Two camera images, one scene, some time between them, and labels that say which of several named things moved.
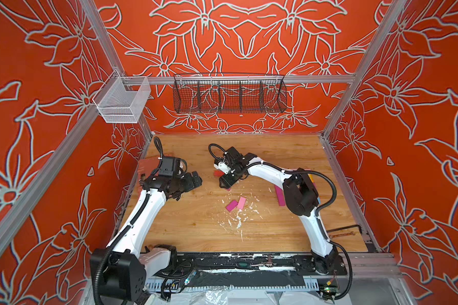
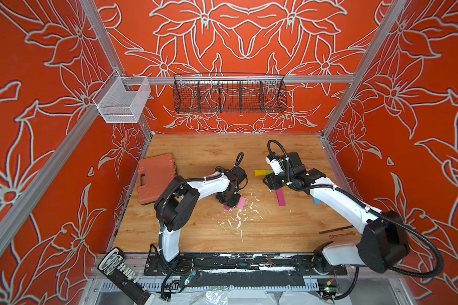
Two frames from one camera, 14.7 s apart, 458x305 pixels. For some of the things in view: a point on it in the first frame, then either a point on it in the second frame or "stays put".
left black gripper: (190, 183) to (231, 204)
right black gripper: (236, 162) to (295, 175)
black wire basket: (229, 93) stays put
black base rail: (252, 269) stays put
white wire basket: (123, 99) stays put
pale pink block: (241, 204) stays put
